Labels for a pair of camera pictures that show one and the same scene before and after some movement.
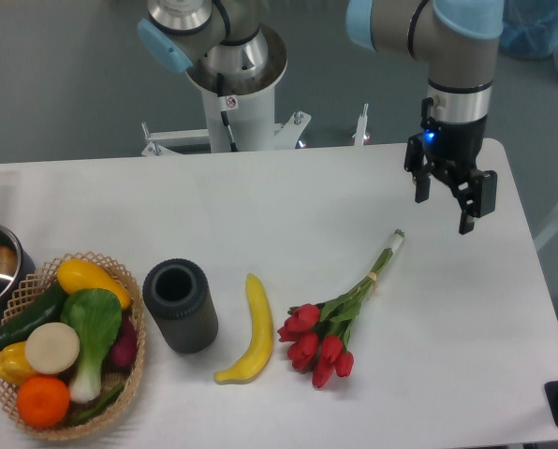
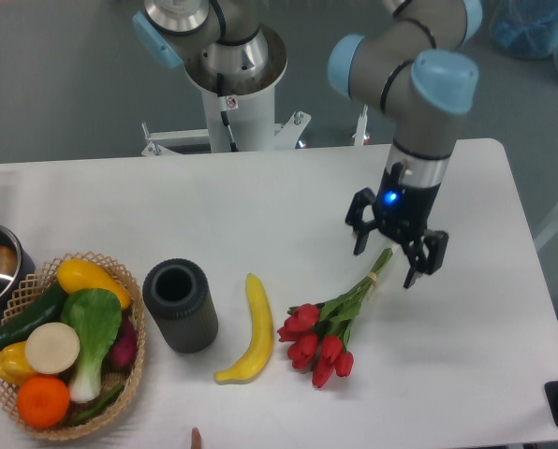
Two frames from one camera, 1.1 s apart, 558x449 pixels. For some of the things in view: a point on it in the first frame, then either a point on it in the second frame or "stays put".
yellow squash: (81, 274) stays put
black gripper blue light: (452, 150) -> (402, 212)
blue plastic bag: (541, 28) stays put
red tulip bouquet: (316, 334) stays put
